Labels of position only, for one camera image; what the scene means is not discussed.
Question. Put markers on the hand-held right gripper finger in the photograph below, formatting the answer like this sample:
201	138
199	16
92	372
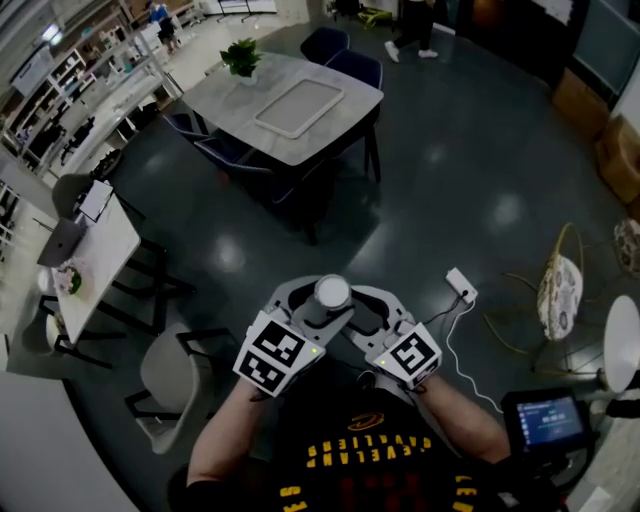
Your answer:
392	305
367	345

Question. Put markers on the yellow-green folded frame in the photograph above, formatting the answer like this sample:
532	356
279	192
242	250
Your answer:
371	17

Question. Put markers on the grey marble dining table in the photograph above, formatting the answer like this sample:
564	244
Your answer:
230	107

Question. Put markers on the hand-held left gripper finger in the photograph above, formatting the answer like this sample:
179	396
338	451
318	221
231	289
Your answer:
325	332
287	292

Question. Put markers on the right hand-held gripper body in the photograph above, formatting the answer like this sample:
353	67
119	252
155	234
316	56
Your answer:
410	355

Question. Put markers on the pink flower pot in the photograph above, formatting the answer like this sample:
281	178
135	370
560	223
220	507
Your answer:
69	280

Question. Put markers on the white round table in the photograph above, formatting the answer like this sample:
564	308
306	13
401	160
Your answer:
622	340

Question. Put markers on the light grey shell chair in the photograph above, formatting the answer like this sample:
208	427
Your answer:
70	192
167	385

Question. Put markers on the white shelving unit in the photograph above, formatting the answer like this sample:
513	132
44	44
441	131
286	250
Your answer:
45	100

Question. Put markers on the green potted plant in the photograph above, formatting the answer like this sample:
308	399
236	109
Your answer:
241	59

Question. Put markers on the dark blue upholstered chair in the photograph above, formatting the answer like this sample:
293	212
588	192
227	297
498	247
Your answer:
245	165
360	67
322	45
182	127

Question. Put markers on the white marble side table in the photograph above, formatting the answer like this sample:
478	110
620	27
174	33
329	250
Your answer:
107	250

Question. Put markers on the long white workbench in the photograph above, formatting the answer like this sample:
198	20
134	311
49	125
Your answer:
115	95

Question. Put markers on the black framed tablet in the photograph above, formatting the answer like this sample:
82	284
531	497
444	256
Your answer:
96	200

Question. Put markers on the person's left forearm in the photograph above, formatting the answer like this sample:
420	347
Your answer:
225	435

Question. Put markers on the person's black printed shirt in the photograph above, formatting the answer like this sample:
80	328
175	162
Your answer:
360	450

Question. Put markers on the person's right forearm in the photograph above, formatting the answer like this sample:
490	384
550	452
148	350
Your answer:
460	420

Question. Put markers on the white rectangular tray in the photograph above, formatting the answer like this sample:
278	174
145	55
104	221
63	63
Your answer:
300	107

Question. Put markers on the brown cardboard box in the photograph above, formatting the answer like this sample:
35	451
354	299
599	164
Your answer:
582	102
620	155

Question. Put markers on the black monitor with lit screen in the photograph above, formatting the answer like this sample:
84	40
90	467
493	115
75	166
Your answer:
550	422

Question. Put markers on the black wheeled base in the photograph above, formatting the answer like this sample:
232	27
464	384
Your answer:
106	164

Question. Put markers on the white power strip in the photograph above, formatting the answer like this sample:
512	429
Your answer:
461	284

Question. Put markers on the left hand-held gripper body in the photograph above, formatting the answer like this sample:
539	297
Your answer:
272	350

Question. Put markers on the grey laptop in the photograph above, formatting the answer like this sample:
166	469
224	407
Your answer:
62	242

